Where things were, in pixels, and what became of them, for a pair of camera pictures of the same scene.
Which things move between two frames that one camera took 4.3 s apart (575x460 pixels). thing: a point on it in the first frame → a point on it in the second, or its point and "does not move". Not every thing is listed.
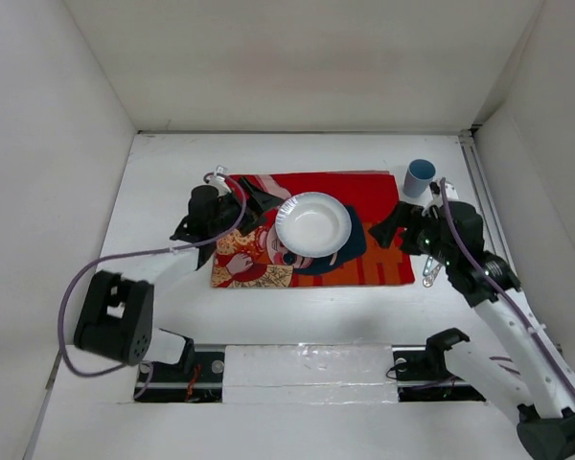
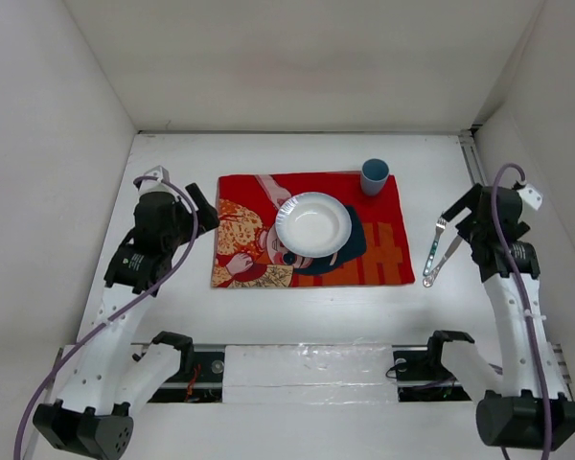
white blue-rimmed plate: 313,224 does not move
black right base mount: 422,374 does not move
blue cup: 419,176 → 374,173
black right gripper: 403,214 → 469,199
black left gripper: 258,203 → 207,219
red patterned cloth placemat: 254,257 does not move
